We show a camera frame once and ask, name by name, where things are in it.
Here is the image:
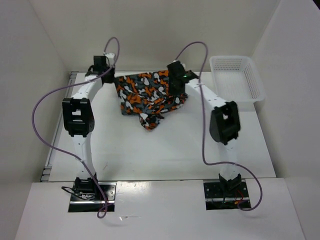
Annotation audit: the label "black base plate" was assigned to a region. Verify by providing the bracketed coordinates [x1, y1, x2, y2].
[203, 180, 251, 210]
[68, 182, 117, 213]

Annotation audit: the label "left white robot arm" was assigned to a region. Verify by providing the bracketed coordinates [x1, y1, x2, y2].
[62, 65, 115, 201]

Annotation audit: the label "white plastic basket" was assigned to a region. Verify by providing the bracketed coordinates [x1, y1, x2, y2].
[209, 55, 266, 103]

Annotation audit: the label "purple cable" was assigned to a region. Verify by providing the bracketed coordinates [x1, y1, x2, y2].
[31, 37, 121, 219]
[174, 41, 263, 212]

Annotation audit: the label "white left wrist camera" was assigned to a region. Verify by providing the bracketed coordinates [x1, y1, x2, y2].
[103, 52, 117, 62]

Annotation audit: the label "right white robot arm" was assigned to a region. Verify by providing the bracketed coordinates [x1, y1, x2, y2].
[167, 60, 242, 197]

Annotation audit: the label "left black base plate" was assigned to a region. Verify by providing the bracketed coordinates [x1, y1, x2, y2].
[68, 182, 117, 213]

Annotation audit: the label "orange camouflage shorts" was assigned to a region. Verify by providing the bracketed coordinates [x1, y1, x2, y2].
[114, 70, 188, 131]

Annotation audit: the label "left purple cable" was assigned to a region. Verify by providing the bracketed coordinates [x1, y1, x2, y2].
[31, 37, 121, 219]

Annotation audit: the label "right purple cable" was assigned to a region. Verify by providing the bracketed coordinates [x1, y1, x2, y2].
[174, 41, 263, 212]

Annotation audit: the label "aluminium table rail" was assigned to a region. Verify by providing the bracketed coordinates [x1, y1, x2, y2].
[40, 71, 79, 183]

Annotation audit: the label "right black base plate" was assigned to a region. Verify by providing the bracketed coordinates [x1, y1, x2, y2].
[203, 180, 251, 210]

